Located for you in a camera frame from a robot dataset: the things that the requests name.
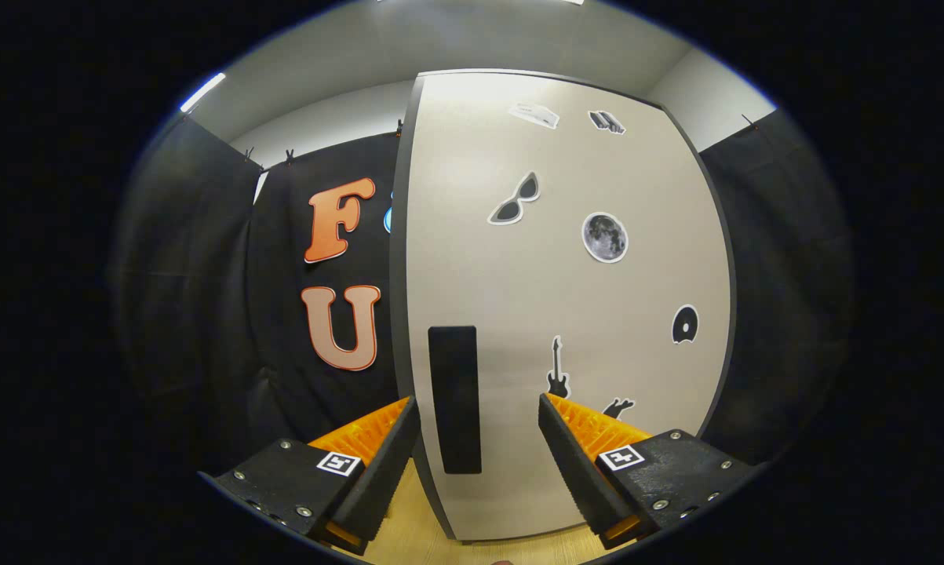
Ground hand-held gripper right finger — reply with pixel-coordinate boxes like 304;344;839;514
538;392;760;552

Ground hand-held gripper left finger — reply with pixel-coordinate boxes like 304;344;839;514
197;396;422;556

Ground black door handle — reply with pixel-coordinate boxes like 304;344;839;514
428;326;483;475

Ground dark grey shoe cabinet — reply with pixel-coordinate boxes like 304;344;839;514
388;68;739;546

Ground black backdrop cloth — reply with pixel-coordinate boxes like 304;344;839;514
115;110;853;472

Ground narrow ceiling light strip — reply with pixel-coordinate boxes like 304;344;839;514
179;72;228;114

